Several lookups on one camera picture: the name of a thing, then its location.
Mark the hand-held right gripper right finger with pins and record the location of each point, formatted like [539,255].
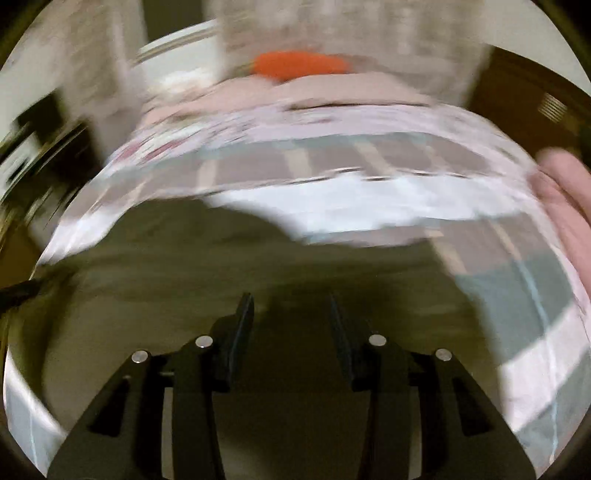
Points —
[339,323]

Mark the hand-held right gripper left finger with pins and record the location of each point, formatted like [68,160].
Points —
[240,323]

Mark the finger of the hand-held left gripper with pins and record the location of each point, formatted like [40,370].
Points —
[18,294]

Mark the olive green hooded jacket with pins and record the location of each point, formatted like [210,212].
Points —
[184,258]

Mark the patterned checked bed sheet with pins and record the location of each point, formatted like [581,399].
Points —
[369,203]

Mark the black desk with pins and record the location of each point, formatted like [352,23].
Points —
[69,138]

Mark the pink pillow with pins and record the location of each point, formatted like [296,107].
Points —
[217,99]
[351,90]

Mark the pink floral lace curtain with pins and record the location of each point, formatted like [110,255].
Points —
[92,69]
[346,27]

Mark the folded pink quilt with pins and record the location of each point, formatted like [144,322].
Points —
[568,203]

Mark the orange carrot plush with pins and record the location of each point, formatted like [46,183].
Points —
[295,64]

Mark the dark wooden bed frame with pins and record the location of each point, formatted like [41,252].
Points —
[517,92]

